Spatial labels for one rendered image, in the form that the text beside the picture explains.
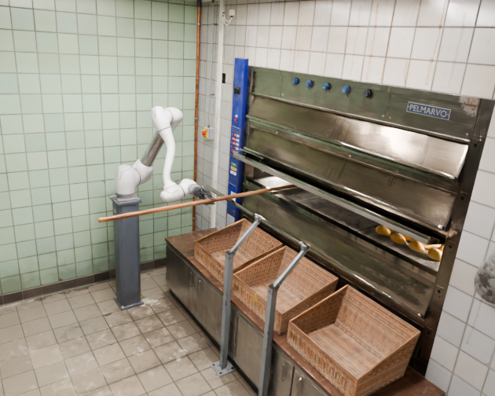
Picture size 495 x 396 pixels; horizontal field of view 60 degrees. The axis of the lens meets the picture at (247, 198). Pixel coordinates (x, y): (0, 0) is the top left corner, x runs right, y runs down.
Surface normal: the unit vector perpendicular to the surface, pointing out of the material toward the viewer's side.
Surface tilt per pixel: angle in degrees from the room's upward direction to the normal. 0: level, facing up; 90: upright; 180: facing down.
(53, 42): 90
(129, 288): 90
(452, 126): 90
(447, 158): 70
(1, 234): 90
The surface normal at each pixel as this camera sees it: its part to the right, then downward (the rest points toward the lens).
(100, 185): 0.56, 0.31
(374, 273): -0.76, -0.19
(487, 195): -0.83, 0.14
